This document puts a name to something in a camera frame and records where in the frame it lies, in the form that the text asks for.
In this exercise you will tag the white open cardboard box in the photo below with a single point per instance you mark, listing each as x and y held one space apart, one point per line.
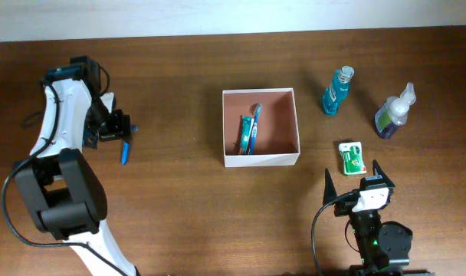
277 142

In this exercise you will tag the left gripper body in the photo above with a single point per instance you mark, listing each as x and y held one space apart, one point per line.
109 126

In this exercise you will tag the blue white toothbrush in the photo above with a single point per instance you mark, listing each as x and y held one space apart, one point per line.
257 113

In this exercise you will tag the green white soap packet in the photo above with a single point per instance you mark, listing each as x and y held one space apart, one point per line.
352 155

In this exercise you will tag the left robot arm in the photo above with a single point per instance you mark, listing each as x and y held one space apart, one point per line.
61 192

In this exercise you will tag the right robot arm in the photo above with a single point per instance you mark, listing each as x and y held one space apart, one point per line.
382 246

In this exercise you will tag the clear foaming soap dispenser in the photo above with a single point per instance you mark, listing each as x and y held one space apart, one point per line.
394 112

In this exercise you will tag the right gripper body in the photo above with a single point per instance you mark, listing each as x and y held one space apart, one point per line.
345 208

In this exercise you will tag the green white toothpaste tube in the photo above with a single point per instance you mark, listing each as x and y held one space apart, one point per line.
247 124

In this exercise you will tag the blue mouthwash bottle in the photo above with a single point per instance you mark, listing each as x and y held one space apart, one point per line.
338 90

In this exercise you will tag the blue disposable razor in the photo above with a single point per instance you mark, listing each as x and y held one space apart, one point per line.
126 146

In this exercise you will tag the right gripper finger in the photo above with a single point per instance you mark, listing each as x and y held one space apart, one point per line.
383 178
329 194

